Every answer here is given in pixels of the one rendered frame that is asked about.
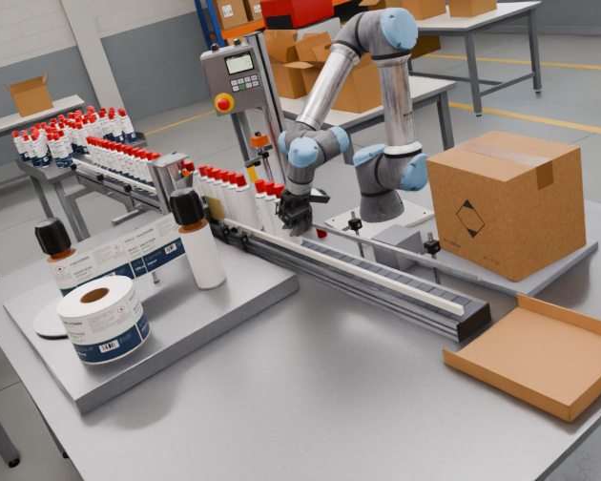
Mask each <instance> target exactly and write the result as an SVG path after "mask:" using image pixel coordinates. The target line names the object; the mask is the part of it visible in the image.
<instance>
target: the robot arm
mask: <svg viewBox="0 0 601 481"><path fill-rule="evenodd" d="M417 38H418V28H417V24H416V21H415V19H414V17H413V16H412V14H411V13H409V11H408V10H405V9H402V8H388V9H385V10H373V11H364V12H361V13H359V14H357V15H355V16H354V17H352V18H351V19H350V20H349V21H348V22H347V23H346V24H345V25H344V26H343V28H342V29H341V31H340V32H339V33H338V35H337V36H336V38H335V40H334V42H333V43H332V45H331V47H330V51H331V54H330V56H329V57H328V59H327V61H326V63H325V65H324V67H323V69H322V71H321V74H320V75H319V77H318V79H317V81H316V83H315V85H314V87H313V89H312V91H311V93H310V94H309V96H308V97H307V99H306V101H305V103H304V105H303V107H302V109H301V111H300V113H299V115H298V117H297V119H296V121H295V123H294V125H293V127H292V129H288V130H285V131H283V132H282V133H281V134H280V137H279V147H280V150H281V151H282V152H283V153H284V154H286V155H288V168H287V177H286V189H284V190H282V191H280V201H278V202H276V213H275V216H276V215H278V218H279V219H280V220H281V221H282V222H283V223H284V225H283V226H282V229H283V230H285V229H292V228H293V231H292V232H291V233H290V235H289V237H294V236H296V237H299V236H301V235H302V234H304V233H305V232H306V231H307V230H308V229H309V228H310V226H311V225H312V222H313V216H312V211H313V210H312V206H311V204H310V203H309V202H317V203H327V202H328V201H329V200H330V197H329V196H328V195H327V194H326V192H325V191H324V190H322V189H320V188H313V182H314V176H315V170H316V169H317V168H319V167H320V166H322V165H323V164H324V163H326V162H327V161H329V160H331V159H332V158H334V157H336V156H339V155H340V154H341V153H342V152H344V151H345V150H346V149H347V148H348V145H349V140H348V136H347V134H346V132H345V131H344V130H343V129H342V128H340V127H332V128H330V129H327V131H325V132H319V130H320V128H321V125H322V124H323V122H324V121H325V119H326V117H327V115H328V113H329V111H330V109H331V107H332V105H333V103H334V101H335V99H336V98H337V96H338V94H339V92H340V90H341V88H342V85H343V83H344V81H345V79H346V78H347V76H348V74H349V73H350V71H351V69H352V67H353V65H356V64H358V63H359V61H360V59H361V57H362V56H363V55H364V54H366V53H368V52H371V59H372V61H373V62H374V63H375V64H377V66H378V70H379V78H380V85H381V92H382V100H383V113H384V121H385V129H386V136H387V143H388V144H387V146H386V145H385V144H377V145H373V146H369V147H366V148H364V149H361V150H360V151H359V152H357V153H356V154H355V155H354V156H353V161H354V167H355V171H356V176H357V180H358V184H359V188H360V193H361V203H360V217H361V220H363V221H365V222H371V223H377V222H384V221H388V220H393V219H395V218H397V217H398V216H400V215H401V214H402V213H403V212H404V202H403V201H402V199H401V197H400V196H399V194H398V192H397V190H404V191H406V192H409V191H412V192H416V191H419V190H421V189H423V188H424V187H425V186H426V185H427V183H428V181H429V179H428V173H427V168H426V162H425V160H426V159H427V158H429V157H428V156H427V155H426V154H423V150H422V144H420V143H419V142H418V141H417V140H416V136H415V127H414V118H413V110H412V102H411V93H410V85H409V76H408V68H407V59H408V58H409V56H410V55H411V48H413V47H414V45H415V44H416V39H417ZM396 189H397V190H396ZM278 207H279V211H278V212H277V209H278Z"/></svg>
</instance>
